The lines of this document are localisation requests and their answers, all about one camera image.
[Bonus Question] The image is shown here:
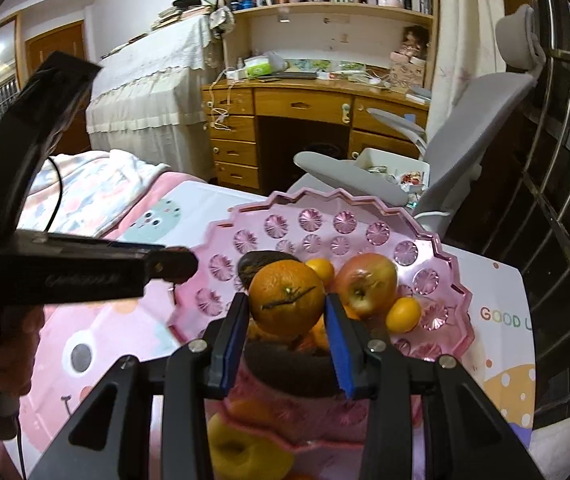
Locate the yellow orange kumquat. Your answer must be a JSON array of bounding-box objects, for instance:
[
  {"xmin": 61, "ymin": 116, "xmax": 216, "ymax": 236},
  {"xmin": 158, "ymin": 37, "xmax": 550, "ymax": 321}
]
[{"xmin": 386, "ymin": 297, "xmax": 422, "ymax": 334}]

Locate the red apple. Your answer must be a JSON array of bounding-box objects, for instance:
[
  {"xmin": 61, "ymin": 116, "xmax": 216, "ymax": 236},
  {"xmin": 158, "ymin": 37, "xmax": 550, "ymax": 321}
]
[{"xmin": 333, "ymin": 252, "xmax": 398, "ymax": 320}]

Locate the orange tangerine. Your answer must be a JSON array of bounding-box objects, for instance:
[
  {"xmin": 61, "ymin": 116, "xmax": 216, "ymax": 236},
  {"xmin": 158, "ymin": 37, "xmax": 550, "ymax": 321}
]
[
  {"xmin": 248, "ymin": 260, "xmax": 325, "ymax": 339},
  {"xmin": 306, "ymin": 258, "xmax": 335, "ymax": 287},
  {"xmin": 311, "ymin": 316, "xmax": 329, "ymax": 352}
]

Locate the red lychee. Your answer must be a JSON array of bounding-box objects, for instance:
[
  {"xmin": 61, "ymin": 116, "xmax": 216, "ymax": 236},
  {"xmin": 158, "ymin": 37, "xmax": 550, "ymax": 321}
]
[{"xmin": 167, "ymin": 282, "xmax": 177, "ymax": 304}]

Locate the person's left hand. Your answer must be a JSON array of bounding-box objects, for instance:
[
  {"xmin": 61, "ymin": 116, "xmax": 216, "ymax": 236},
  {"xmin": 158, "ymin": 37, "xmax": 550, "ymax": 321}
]
[{"xmin": 0, "ymin": 306, "xmax": 44, "ymax": 440}]

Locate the cartoon printed bed sheet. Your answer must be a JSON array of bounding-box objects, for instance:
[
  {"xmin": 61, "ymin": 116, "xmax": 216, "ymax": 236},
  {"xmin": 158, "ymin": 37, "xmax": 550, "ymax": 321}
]
[{"xmin": 26, "ymin": 197, "xmax": 540, "ymax": 479}]

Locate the floral white blanket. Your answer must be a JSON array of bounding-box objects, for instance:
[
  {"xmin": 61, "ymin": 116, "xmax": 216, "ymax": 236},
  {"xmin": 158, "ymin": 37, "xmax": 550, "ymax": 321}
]
[{"xmin": 18, "ymin": 150, "xmax": 170, "ymax": 237}]

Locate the yellow pear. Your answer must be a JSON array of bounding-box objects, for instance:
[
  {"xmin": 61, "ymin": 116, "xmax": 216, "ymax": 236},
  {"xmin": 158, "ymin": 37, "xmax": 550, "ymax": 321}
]
[{"xmin": 207, "ymin": 414, "xmax": 295, "ymax": 480}]

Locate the overripe dark banana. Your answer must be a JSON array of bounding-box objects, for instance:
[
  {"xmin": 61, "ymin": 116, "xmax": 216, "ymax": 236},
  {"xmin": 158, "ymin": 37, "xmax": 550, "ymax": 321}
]
[{"xmin": 244, "ymin": 341, "xmax": 343, "ymax": 399}]

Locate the cloth covered furniture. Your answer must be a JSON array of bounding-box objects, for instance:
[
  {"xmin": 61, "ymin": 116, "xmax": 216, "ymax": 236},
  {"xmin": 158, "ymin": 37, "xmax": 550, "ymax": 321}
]
[{"xmin": 86, "ymin": 14, "xmax": 223, "ymax": 181}]

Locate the dark avocado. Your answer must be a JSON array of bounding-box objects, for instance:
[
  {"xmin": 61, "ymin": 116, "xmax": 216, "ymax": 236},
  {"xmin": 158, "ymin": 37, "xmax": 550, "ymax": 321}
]
[{"xmin": 236, "ymin": 250, "xmax": 297, "ymax": 289}]

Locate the wooden door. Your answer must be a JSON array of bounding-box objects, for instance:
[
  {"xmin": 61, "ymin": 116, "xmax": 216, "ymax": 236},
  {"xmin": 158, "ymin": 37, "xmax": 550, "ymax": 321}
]
[{"xmin": 24, "ymin": 20, "xmax": 91, "ymax": 156}]

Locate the pink glass fruit plate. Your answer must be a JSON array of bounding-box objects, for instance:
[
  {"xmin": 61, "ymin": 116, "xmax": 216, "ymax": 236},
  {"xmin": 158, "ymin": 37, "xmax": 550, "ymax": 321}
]
[{"xmin": 169, "ymin": 191, "xmax": 475, "ymax": 448}]

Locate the wooden desk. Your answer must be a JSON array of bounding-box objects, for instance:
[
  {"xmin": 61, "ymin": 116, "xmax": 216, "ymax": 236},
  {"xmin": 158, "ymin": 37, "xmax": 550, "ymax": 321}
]
[{"xmin": 201, "ymin": 77, "xmax": 428, "ymax": 194}]

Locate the grey office chair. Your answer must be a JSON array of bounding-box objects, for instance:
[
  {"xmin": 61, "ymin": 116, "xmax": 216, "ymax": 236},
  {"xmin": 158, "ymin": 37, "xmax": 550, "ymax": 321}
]
[{"xmin": 291, "ymin": 3, "xmax": 546, "ymax": 235}]

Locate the wooden bookshelf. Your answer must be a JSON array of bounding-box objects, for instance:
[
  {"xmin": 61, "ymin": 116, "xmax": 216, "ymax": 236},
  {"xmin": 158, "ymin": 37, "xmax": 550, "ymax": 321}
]
[{"xmin": 221, "ymin": 0, "xmax": 439, "ymax": 84}]

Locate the black cable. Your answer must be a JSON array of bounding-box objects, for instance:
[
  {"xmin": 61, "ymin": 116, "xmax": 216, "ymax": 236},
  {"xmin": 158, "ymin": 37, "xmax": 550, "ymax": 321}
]
[{"xmin": 43, "ymin": 155, "xmax": 65, "ymax": 233}]

